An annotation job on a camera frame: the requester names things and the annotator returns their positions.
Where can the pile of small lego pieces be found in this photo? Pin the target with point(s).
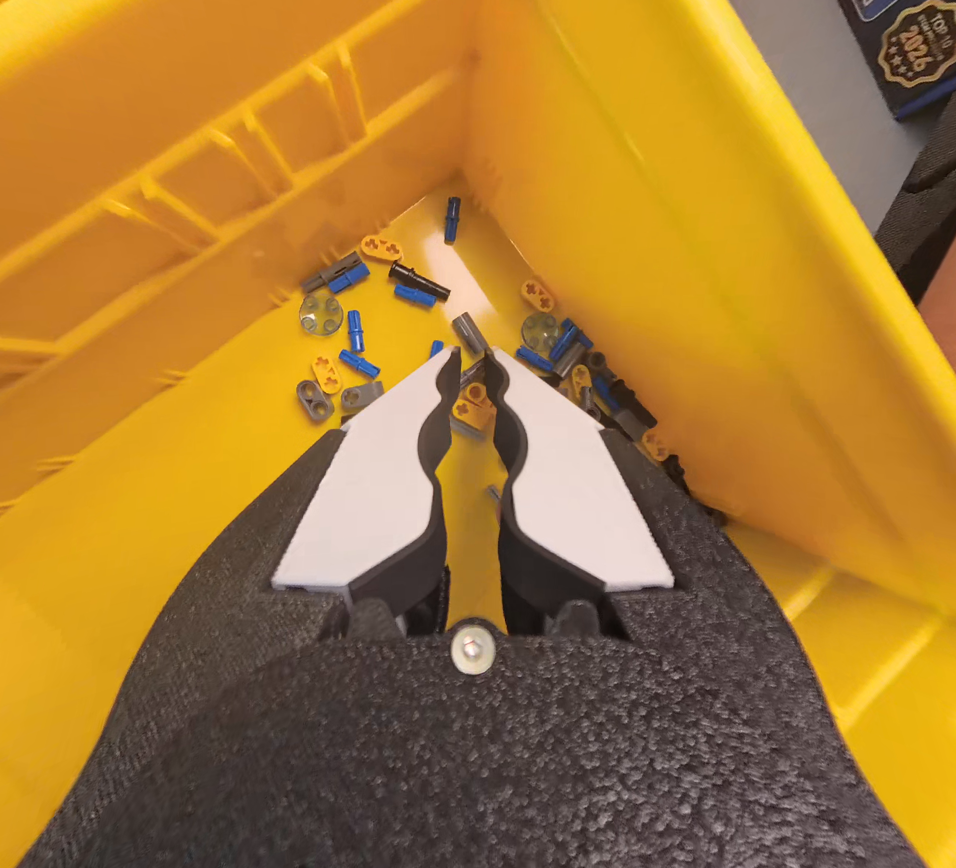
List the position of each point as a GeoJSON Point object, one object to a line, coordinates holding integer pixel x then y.
{"type": "Point", "coordinates": [343, 278]}

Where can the blue lego kit box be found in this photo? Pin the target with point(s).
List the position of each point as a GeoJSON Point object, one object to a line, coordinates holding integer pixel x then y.
{"type": "Point", "coordinates": [904, 24]}

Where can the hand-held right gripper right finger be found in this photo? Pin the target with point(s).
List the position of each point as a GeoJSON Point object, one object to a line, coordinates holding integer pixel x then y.
{"type": "Point", "coordinates": [586, 502]}

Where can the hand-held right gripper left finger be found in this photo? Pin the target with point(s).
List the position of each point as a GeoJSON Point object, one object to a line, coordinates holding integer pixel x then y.
{"type": "Point", "coordinates": [370, 502]}

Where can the yellow plastic bin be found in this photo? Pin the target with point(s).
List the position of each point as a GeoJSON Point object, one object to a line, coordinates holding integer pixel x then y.
{"type": "Point", "coordinates": [672, 210]}

